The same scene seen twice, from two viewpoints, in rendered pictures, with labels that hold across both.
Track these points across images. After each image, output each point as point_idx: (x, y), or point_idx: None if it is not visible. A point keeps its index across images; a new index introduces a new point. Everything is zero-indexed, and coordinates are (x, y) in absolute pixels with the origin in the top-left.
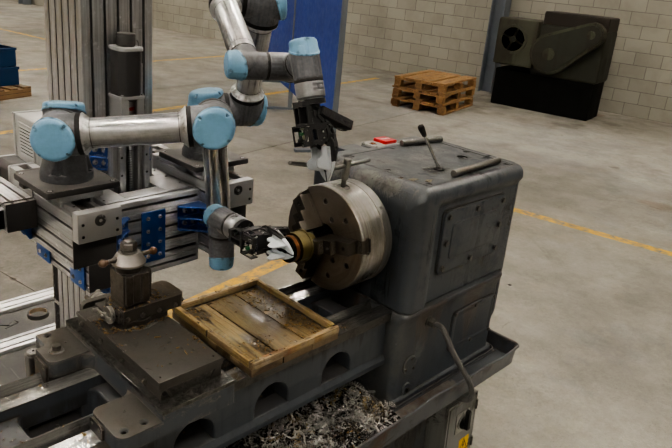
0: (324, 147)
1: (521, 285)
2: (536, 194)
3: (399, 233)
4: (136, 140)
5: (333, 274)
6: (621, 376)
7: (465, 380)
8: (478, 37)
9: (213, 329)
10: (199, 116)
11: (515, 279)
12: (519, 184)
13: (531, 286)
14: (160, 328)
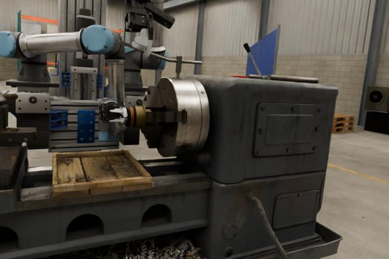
0: (143, 29)
1: (372, 218)
2: (388, 171)
3: (217, 114)
4: (52, 46)
5: (166, 143)
6: None
7: (281, 254)
8: (356, 98)
9: (63, 169)
10: (86, 29)
11: (368, 214)
12: (377, 166)
13: (380, 220)
14: (0, 151)
